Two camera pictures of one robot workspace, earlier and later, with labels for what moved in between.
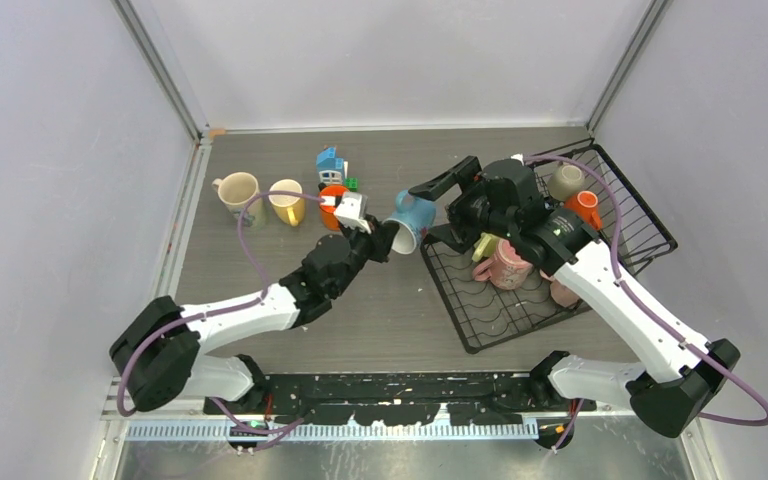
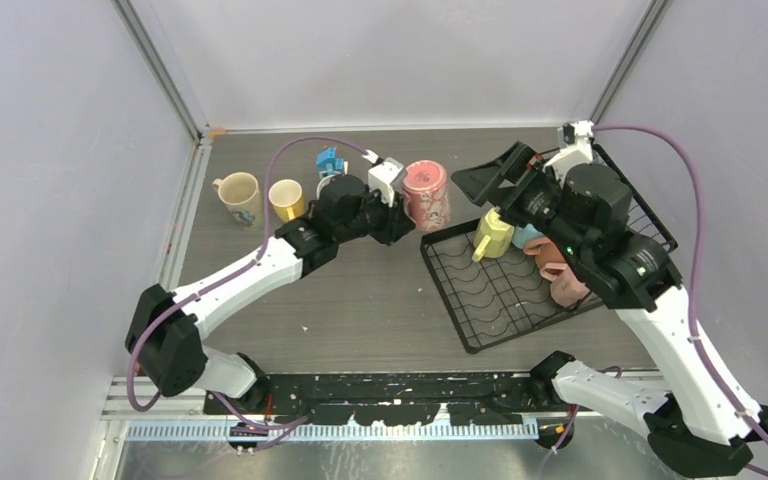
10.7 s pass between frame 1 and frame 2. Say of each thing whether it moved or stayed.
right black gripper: moved
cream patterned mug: stayed
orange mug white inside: moved
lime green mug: stayed
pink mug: moved
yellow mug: stayed
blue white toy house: stayed
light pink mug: stayed
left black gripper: moved
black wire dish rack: stayed
